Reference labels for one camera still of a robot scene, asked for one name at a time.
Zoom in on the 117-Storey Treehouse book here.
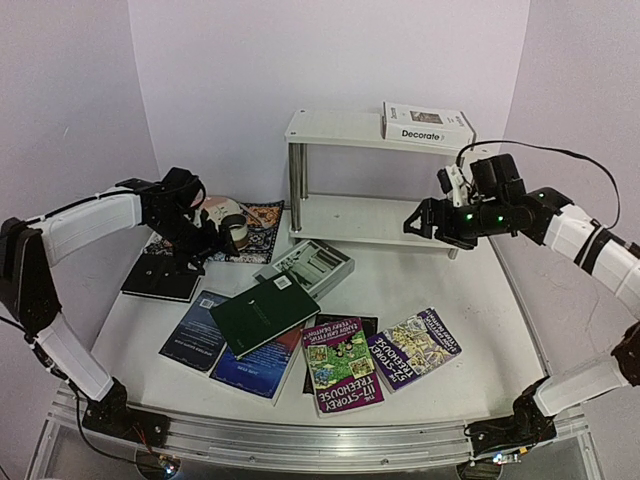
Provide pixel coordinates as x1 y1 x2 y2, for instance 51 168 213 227
302 317 384 417

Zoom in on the black paperback book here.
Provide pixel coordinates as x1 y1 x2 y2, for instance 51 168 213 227
302 313 378 395

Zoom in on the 52-Storey Treehouse book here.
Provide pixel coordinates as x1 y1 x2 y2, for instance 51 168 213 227
367 308 462 393

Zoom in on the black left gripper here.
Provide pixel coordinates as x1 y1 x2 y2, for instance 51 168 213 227
150 209 242 276

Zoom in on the dark green hardcover book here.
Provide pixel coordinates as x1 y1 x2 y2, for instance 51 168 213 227
210 272 320 359

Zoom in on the white pink plate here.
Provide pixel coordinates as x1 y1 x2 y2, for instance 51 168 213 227
200 196 242 226

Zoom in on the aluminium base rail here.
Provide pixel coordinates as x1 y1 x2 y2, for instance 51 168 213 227
26 386 598 478

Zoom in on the patterned placemat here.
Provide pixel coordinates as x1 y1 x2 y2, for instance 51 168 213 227
142 199 286 265

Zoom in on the blue orange paperback book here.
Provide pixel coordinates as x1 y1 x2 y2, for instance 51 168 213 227
209 325 304 406

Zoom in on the dark blue paperback book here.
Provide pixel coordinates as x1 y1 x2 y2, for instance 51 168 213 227
159 290 229 374

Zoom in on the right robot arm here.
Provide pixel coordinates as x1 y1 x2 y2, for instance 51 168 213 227
403 154 639 458

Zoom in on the glass cup with brown band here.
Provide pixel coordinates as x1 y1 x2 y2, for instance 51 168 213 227
221 213 249 250

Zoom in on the black notebook with barcode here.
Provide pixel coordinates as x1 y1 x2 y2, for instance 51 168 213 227
120 254 201 303

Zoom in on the grey photo cover book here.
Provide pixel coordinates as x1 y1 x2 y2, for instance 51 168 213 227
253 240 355 300

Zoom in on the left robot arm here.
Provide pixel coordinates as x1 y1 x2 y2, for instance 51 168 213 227
1 167 236 448

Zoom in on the white two-tier shelf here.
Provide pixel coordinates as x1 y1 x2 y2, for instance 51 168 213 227
283 108 494 261

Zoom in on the brown Decorate book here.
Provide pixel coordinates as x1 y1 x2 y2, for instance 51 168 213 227
381 102 477 148

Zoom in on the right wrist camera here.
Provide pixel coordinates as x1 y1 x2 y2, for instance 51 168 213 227
437 164 470 207

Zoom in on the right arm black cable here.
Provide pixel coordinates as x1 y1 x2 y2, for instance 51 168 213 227
454 139 622 236

